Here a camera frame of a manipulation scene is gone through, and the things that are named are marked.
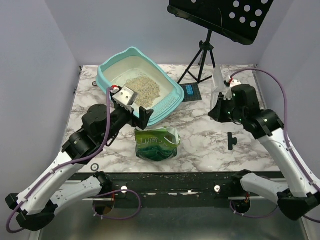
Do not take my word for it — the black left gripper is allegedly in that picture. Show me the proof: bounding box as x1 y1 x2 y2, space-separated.
100 105 154 144

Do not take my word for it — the black lego baseplate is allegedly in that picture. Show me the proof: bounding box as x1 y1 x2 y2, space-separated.
180 83 202 102

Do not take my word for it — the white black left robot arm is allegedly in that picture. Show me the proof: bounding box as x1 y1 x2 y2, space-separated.
5 103 154 232

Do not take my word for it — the green litter bag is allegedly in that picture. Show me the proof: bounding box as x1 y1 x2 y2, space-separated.
134 126 181 162

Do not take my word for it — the beige litter pile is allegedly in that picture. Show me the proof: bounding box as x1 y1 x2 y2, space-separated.
124 75 160 108

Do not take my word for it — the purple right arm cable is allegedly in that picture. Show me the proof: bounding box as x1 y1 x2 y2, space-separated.
226 68 320 225

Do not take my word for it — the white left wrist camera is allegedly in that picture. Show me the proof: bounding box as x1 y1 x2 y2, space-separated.
111 86 138 107

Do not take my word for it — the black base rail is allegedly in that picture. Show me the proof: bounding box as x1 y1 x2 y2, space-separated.
71 171 285 209

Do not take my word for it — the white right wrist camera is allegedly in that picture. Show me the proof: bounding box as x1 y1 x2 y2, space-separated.
224 78 242 100

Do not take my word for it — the black bag clip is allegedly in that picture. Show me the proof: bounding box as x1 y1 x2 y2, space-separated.
227 132 238 151

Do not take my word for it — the teal cat litter box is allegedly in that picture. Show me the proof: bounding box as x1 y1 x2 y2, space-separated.
96 47 185 127

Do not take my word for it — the clear plastic scoop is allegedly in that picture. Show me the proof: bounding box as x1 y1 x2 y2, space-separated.
210 65 232 110

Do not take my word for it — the black tripod stand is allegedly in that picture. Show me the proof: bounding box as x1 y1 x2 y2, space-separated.
177 30 216 85

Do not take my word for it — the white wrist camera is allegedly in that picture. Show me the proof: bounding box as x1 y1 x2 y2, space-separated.
111 86 138 107
224 78 242 100

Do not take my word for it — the black music stand tray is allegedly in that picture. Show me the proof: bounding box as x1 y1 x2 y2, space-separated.
167 0 274 46

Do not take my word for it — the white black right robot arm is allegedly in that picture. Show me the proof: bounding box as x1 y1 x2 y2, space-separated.
208 84 320 221

